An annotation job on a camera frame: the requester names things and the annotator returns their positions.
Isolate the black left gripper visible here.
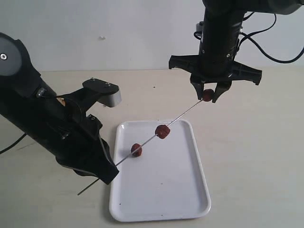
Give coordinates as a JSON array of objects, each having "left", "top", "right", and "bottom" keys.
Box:
[{"left": 56, "top": 115, "right": 119, "bottom": 184}]

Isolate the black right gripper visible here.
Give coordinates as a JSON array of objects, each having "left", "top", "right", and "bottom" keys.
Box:
[{"left": 169, "top": 14, "right": 262, "bottom": 103}]

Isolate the red ball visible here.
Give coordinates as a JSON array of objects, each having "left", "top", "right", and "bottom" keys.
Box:
[
  {"left": 202, "top": 89, "right": 214, "bottom": 102},
  {"left": 131, "top": 143, "right": 142, "bottom": 157},
  {"left": 155, "top": 124, "right": 171, "bottom": 139}
]

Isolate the thin metal skewer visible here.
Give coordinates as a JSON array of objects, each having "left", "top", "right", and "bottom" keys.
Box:
[{"left": 77, "top": 99, "right": 204, "bottom": 196}]

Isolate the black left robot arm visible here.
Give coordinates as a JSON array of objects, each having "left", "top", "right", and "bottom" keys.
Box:
[{"left": 0, "top": 34, "right": 121, "bottom": 184}]

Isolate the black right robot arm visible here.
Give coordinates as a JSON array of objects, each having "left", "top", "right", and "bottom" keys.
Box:
[{"left": 169, "top": 0, "right": 304, "bottom": 103}]

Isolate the white rectangular plastic tray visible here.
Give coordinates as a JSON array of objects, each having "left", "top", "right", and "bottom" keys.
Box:
[{"left": 109, "top": 119, "right": 211, "bottom": 222}]

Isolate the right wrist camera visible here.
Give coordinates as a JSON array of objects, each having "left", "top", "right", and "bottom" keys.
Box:
[{"left": 193, "top": 21, "right": 204, "bottom": 40}]

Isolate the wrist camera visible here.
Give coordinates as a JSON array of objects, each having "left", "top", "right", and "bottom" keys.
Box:
[
  {"left": 193, "top": 21, "right": 204, "bottom": 40},
  {"left": 59, "top": 78, "right": 122, "bottom": 112}
]

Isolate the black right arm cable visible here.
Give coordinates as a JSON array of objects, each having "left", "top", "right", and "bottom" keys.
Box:
[{"left": 237, "top": 11, "right": 304, "bottom": 64}]

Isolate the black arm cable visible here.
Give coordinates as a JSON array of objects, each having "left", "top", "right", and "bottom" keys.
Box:
[
  {"left": 0, "top": 133, "right": 27, "bottom": 155},
  {"left": 237, "top": 11, "right": 304, "bottom": 64}
]

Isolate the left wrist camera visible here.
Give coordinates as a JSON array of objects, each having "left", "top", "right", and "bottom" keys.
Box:
[{"left": 59, "top": 78, "right": 122, "bottom": 112}]

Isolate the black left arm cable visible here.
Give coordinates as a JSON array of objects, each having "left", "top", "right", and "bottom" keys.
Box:
[{"left": 0, "top": 133, "right": 27, "bottom": 155}]

